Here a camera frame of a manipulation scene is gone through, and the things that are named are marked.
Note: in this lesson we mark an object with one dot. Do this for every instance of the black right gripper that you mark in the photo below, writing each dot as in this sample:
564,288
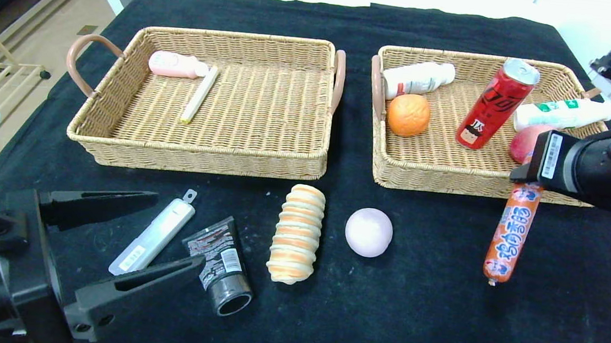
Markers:
551,156

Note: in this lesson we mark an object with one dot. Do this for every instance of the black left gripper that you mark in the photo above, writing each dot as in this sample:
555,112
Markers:
39,259

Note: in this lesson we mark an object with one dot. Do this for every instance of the orange sausage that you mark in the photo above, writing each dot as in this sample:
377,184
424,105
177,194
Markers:
510,233

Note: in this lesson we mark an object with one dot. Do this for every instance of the red soda can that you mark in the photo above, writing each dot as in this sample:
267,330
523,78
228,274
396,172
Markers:
491,107

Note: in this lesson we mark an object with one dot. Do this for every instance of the pale pink round bun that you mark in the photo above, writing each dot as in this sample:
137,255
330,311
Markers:
369,232

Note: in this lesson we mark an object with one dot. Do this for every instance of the striped bread roll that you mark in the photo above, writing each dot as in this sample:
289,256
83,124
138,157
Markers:
296,237

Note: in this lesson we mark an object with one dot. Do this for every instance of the red apple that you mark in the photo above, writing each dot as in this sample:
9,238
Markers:
523,143

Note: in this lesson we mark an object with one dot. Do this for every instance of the grey toothbrush case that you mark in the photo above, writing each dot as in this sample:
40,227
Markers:
168,223

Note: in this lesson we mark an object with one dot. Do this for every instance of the white bottle with green label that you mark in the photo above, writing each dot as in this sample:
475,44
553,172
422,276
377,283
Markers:
554,113

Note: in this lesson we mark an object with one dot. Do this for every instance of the black cosmetic tube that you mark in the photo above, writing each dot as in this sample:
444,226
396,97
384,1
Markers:
222,266

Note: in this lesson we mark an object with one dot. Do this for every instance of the orange fruit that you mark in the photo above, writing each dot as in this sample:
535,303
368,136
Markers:
408,115

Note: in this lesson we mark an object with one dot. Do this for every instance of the white bottle with red label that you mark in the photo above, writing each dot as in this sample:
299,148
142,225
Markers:
416,79

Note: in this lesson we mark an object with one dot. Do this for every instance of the cream stick with yellow end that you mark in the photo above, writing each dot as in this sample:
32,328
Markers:
200,95

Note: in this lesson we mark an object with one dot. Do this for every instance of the small pink bottle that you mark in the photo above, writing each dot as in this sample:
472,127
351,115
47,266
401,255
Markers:
174,65

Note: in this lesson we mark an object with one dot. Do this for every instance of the cream metal rack with wheels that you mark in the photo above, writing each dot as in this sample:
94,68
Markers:
1,81

